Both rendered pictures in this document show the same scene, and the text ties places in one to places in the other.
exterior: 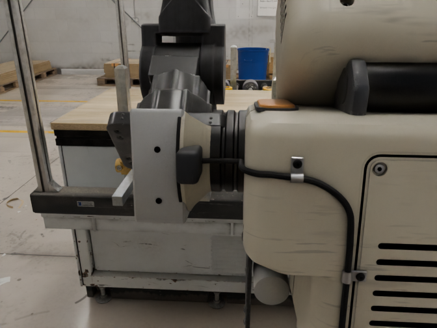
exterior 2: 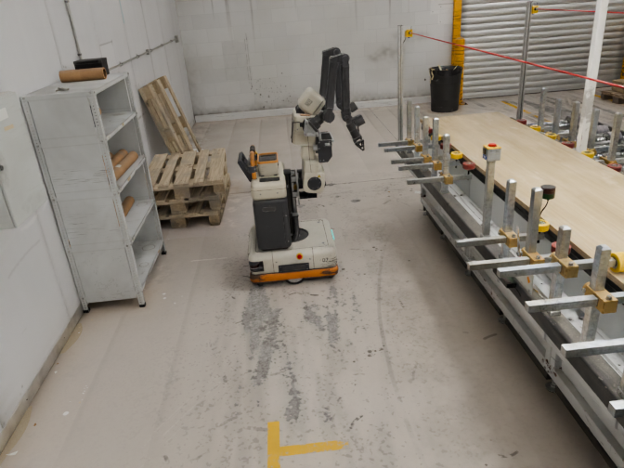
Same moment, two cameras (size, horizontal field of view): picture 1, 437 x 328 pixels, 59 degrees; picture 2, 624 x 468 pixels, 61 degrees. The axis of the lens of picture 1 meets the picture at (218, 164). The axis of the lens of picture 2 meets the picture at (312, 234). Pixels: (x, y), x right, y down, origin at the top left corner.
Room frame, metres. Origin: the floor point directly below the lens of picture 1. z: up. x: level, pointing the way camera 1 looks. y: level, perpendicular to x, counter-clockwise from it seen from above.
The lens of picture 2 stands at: (-0.08, -3.91, 2.00)
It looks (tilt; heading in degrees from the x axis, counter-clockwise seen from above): 25 degrees down; 84
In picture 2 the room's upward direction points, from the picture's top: 4 degrees counter-clockwise
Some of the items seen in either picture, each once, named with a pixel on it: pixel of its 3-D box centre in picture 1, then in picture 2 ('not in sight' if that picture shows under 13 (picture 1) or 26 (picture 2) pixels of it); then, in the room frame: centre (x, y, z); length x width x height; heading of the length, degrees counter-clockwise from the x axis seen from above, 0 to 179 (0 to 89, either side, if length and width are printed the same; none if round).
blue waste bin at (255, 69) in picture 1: (253, 68); not in sight; (6.84, -0.60, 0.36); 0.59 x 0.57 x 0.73; 176
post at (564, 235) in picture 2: not in sight; (557, 279); (1.10, -2.18, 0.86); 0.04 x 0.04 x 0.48; 86
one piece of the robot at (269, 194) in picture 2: not in sight; (275, 200); (0.07, -0.15, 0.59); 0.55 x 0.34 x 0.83; 86
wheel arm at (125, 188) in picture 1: (136, 172); (404, 142); (1.21, 0.28, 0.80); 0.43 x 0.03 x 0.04; 176
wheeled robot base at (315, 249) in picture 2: not in sight; (292, 248); (0.16, -0.15, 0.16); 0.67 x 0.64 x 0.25; 176
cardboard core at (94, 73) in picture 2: not in sight; (83, 74); (-1.17, 0.09, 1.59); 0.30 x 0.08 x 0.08; 176
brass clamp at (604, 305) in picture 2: not in sight; (599, 296); (1.08, -2.46, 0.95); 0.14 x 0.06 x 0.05; 86
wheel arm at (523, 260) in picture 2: not in sight; (516, 262); (1.04, -1.97, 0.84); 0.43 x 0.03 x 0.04; 176
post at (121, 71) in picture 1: (127, 137); (409, 128); (1.26, 0.31, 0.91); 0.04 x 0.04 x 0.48; 86
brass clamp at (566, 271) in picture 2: not in sight; (563, 264); (1.10, -2.21, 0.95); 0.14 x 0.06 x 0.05; 86
